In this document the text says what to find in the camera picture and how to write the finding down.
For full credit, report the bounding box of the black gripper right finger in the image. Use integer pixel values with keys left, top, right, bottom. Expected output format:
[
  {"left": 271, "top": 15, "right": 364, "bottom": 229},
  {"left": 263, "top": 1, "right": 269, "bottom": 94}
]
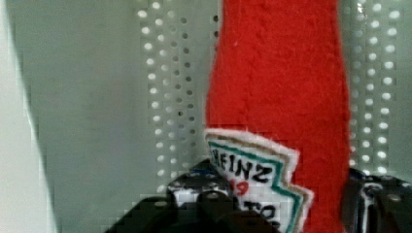
[{"left": 343, "top": 168, "right": 412, "bottom": 233}]

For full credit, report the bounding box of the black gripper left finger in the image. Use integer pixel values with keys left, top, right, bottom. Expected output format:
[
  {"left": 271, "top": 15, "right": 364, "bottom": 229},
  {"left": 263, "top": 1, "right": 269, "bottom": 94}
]
[{"left": 104, "top": 159, "right": 279, "bottom": 233}]

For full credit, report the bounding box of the red plush ketchup bottle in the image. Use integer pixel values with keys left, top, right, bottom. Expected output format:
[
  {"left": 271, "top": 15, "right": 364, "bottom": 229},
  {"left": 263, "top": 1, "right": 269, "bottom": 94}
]
[{"left": 205, "top": 0, "right": 350, "bottom": 233}]

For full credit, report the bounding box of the green oval strainer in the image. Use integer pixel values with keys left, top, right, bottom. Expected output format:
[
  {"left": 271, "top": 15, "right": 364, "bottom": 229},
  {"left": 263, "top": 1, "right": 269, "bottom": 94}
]
[{"left": 1, "top": 0, "right": 411, "bottom": 233}]

